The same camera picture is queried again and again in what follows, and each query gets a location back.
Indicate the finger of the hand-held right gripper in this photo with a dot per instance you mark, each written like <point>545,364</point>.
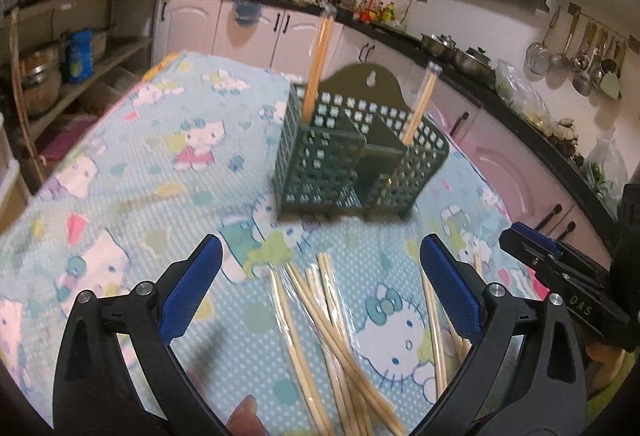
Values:
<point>550,241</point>
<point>575,301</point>

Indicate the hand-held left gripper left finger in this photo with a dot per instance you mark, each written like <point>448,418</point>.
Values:
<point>192,281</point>

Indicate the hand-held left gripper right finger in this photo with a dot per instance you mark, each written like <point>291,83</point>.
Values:
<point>450,281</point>

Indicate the pile of chopsticks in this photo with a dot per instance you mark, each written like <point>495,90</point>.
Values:
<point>330,341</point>

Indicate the bamboo chopstick pair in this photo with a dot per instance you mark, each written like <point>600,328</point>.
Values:
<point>420,108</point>
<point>320,61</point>

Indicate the green plastic utensil basket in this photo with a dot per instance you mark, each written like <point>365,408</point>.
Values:
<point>320,161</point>

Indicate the row of hanging kitchen utensils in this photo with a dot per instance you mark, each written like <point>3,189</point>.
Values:
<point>582,61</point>

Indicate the person's right hand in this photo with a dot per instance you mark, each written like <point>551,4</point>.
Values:
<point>605,361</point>

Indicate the person's left hand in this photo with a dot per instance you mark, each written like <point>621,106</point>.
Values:
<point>245,418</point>

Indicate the clear plastic bag of greens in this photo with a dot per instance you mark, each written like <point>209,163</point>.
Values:
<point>602,161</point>

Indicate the cartoon cat printed blanket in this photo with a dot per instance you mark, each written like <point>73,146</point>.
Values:
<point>150,196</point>

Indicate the heap of garlic bulbs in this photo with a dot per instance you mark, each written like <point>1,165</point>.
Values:
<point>562,133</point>

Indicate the clear plastic bag of vegetables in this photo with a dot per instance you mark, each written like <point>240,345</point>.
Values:
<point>522,91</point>

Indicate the steel pot with lid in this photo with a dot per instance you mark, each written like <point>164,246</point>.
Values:
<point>472,61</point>
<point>437,46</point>

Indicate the wooden shelf unit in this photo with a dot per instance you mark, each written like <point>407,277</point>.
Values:
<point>127,51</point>

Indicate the blue snack bag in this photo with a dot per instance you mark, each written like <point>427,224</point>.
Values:
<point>78,56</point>

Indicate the large metal pot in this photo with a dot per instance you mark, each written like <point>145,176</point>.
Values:
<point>40,78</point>

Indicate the long wooden stick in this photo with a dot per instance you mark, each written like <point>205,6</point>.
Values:
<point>20,91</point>

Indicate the blue hanging plastic bag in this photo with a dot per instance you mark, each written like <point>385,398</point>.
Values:
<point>246,12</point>

